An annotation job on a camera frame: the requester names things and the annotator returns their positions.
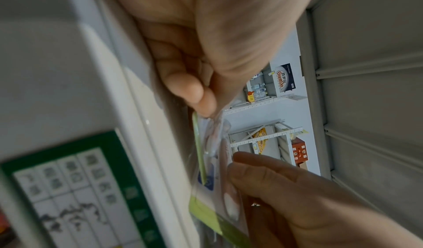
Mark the red gift box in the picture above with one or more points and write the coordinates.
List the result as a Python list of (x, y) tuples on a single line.
[(300, 151)]

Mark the pink toothbrush packet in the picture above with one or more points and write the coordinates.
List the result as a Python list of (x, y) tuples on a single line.
[(200, 147), (205, 215)]

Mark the white drinks shelving unit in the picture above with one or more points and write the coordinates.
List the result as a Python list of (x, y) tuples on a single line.
[(271, 85)]

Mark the cluster of water and soda bottles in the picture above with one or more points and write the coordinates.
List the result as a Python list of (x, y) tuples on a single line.
[(259, 87)]

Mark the white metal shelf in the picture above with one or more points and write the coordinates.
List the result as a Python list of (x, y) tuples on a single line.
[(363, 111)]

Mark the blue and white water carton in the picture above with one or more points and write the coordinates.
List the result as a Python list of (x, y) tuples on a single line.
[(285, 78)]

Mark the white snack shelving unit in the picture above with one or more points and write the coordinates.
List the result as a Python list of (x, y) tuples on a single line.
[(264, 136)]

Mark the person's left hand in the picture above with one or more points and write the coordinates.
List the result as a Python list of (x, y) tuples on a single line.
[(214, 32)]

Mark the person's right hand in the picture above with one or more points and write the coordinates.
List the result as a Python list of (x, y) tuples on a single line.
[(314, 210)]

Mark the orange price tag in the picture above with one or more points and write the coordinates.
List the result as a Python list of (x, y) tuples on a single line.
[(251, 96)]

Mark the green-bordered price label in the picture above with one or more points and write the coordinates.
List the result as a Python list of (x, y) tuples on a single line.
[(82, 189)]

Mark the yellow snack packet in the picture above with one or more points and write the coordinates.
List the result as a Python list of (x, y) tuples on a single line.
[(261, 145)]

